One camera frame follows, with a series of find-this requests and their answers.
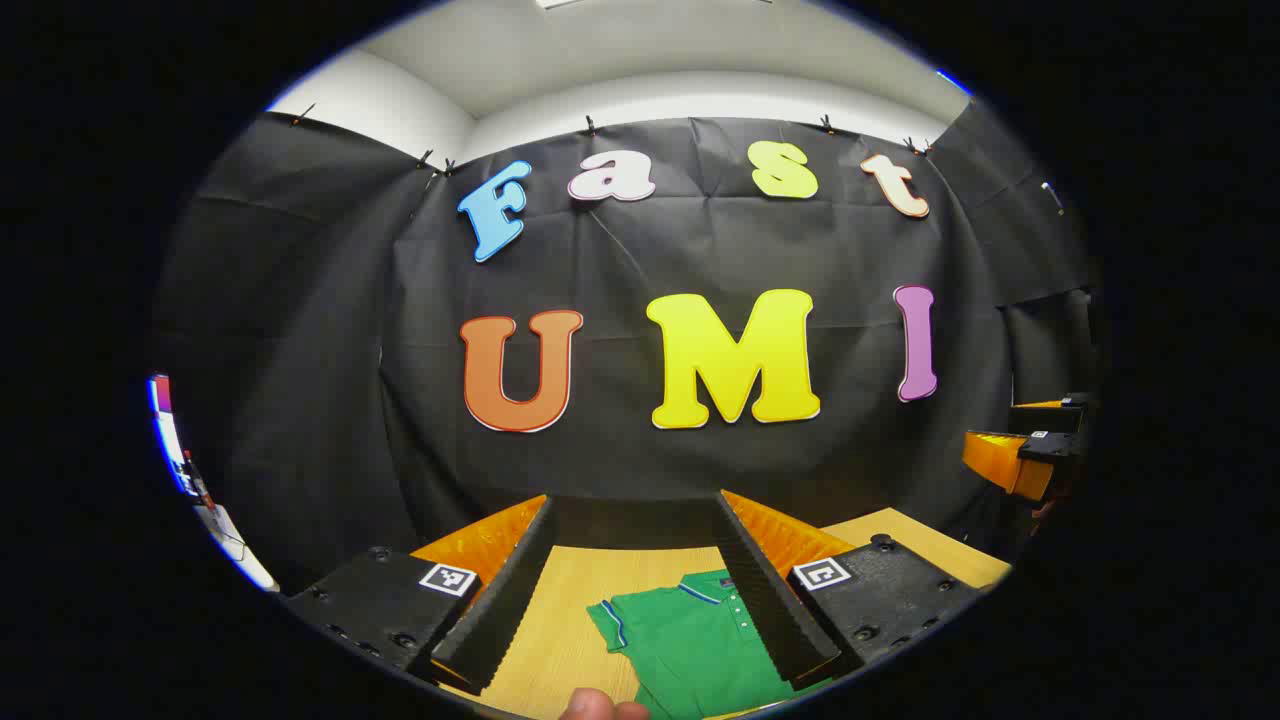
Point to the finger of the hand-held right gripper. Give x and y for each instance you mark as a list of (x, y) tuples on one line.
[(1045, 418), (1000, 465)]

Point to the green T-shirt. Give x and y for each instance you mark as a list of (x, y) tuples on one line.
[(690, 650)]

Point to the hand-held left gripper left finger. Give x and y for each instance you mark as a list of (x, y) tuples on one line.
[(510, 600)]

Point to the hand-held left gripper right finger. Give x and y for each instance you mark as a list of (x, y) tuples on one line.
[(770, 600)]

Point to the black backdrop cloth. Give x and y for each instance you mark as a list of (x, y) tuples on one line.
[(620, 260)]

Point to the row of black cloth clips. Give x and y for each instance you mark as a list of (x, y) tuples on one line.
[(590, 126)]

